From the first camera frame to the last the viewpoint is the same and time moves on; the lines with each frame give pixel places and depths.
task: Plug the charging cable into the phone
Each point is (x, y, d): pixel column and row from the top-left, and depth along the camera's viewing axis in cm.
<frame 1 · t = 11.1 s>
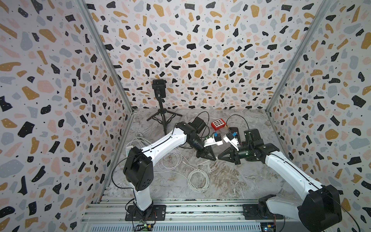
left hand: (215, 158, 73), fingers closed
right hand: (220, 158, 73), fingers closed
red grid box: (218, 124, 112), point 3 cm above the table
small wooden block: (227, 126, 112), point 2 cm above the table

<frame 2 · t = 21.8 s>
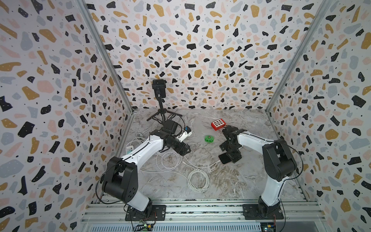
left hand: (186, 146, 86), fingers open
right hand: (224, 153, 95), fingers open
green tape roll: (209, 138, 102), point 3 cm above the table
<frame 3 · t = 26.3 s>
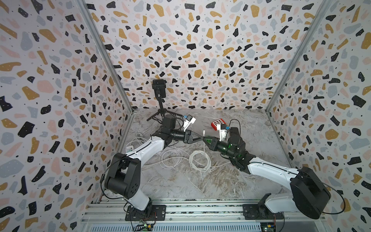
left hand: (202, 139, 76), fingers open
right hand: (203, 139, 76), fingers closed
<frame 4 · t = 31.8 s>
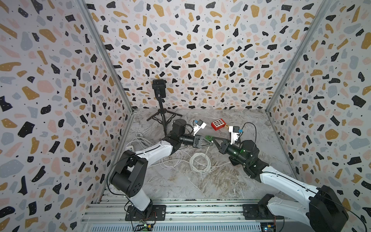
left hand: (211, 146, 74), fingers closed
right hand: (213, 140, 73), fingers closed
